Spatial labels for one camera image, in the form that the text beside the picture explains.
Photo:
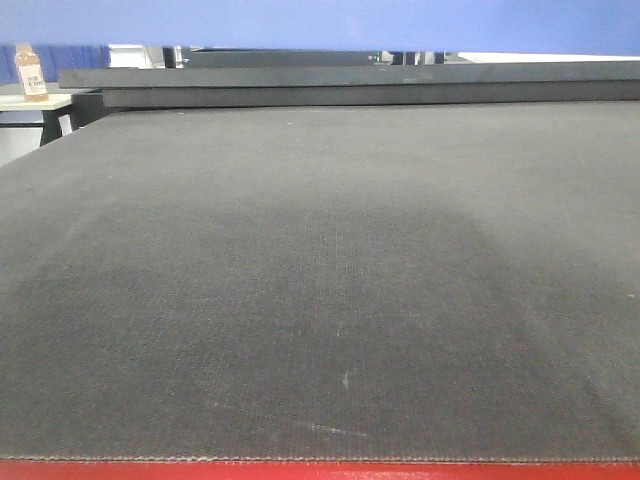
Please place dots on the white folding side table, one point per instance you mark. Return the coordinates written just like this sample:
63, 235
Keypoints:
51, 111

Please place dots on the blue plastic crate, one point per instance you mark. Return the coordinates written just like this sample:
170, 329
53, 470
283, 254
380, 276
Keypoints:
54, 58

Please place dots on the orange drink bottle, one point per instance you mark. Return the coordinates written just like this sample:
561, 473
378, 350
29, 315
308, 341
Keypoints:
31, 74

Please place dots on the black metal frame rack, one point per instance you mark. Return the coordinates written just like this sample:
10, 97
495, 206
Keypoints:
208, 95

